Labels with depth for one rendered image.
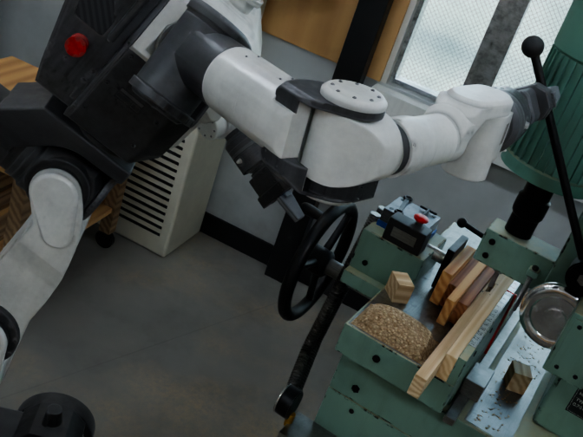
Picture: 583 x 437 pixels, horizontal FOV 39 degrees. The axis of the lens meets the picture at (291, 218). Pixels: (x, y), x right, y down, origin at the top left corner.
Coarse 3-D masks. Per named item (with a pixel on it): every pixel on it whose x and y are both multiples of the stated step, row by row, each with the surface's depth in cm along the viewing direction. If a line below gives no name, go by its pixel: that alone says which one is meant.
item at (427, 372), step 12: (504, 276) 166; (492, 288) 165; (480, 300) 154; (468, 312) 149; (456, 324) 144; (456, 336) 141; (444, 348) 137; (432, 360) 133; (420, 372) 129; (432, 372) 130; (420, 384) 128
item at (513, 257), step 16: (496, 224) 154; (496, 240) 151; (512, 240) 150; (528, 240) 152; (480, 256) 154; (496, 256) 152; (512, 256) 151; (528, 256) 149; (544, 256) 148; (496, 272) 156; (512, 272) 152; (544, 272) 149
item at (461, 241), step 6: (456, 240) 161; (462, 240) 161; (432, 246) 162; (450, 246) 157; (456, 246) 158; (462, 246) 161; (438, 252) 162; (444, 252) 162; (450, 252) 156; (456, 252) 158; (432, 258) 162; (438, 258) 161; (444, 258) 157; (450, 258) 157; (444, 264) 158; (438, 270) 159; (438, 276) 159
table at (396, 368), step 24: (480, 240) 187; (360, 288) 163; (384, 288) 156; (432, 288) 161; (360, 312) 146; (408, 312) 151; (432, 312) 153; (360, 336) 141; (360, 360) 142; (384, 360) 140; (408, 360) 138; (408, 384) 139; (432, 384) 137; (456, 384) 138
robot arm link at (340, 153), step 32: (320, 128) 93; (352, 128) 91; (384, 128) 93; (416, 128) 97; (448, 128) 102; (320, 160) 93; (352, 160) 93; (384, 160) 93; (416, 160) 97; (320, 192) 95; (352, 192) 95
